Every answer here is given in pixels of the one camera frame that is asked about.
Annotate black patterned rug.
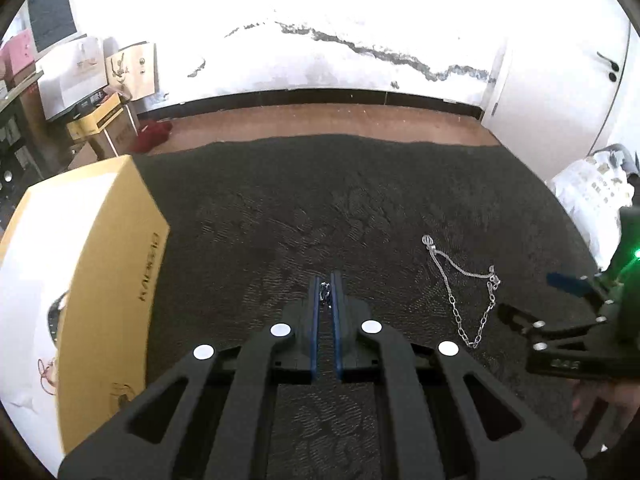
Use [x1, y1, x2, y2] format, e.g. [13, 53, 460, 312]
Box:
[129, 132, 602, 480]

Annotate small yellow cardboard box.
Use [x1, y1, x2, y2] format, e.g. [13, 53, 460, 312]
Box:
[65, 92, 136, 141]

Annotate white door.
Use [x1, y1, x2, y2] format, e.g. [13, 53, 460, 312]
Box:
[479, 0, 640, 162]

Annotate beige framed screen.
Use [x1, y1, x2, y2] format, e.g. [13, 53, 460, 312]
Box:
[27, 0, 79, 54]

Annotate red cloth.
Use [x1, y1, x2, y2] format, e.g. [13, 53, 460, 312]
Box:
[132, 119, 174, 154]

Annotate silver chain necklace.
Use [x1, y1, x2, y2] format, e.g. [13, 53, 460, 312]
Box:
[421, 234, 502, 350]

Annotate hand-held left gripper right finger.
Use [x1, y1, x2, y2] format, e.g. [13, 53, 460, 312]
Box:
[330, 270, 587, 480]

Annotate red cord necklace silver pendant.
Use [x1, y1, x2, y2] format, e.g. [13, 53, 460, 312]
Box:
[37, 356, 60, 397]

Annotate grey cloth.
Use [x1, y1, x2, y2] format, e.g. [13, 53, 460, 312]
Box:
[590, 143, 640, 177]

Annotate brown cardboard box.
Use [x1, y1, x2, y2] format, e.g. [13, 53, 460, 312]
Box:
[87, 110, 141, 159]

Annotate person's right hand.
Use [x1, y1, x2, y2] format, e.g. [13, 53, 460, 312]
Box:
[572, 379, 627, 427]

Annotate white shopping bag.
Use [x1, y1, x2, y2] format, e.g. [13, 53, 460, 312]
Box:
[37, 35, 109, 122]

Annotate pink box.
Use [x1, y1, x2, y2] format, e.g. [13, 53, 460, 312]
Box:
[0, 30, 39, 79]

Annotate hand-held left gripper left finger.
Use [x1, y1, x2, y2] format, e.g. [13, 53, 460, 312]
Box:
[57, 275, 322, 480]

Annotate black door handle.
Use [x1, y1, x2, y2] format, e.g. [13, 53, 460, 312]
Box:
[596, 51, 621, 82]

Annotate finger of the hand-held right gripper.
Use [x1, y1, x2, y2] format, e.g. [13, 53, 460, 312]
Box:
[546, 272, 605, 307]
[497, 304, 622, 377]

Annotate dark desk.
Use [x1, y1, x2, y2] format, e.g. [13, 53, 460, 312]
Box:
[0, 71, 47, 196]

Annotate black wrist watch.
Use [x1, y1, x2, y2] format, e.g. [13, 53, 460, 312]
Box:
[46, 289, 70, 347]

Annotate white patterned pillow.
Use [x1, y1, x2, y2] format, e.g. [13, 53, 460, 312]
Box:
[547, 152, 637, 257]

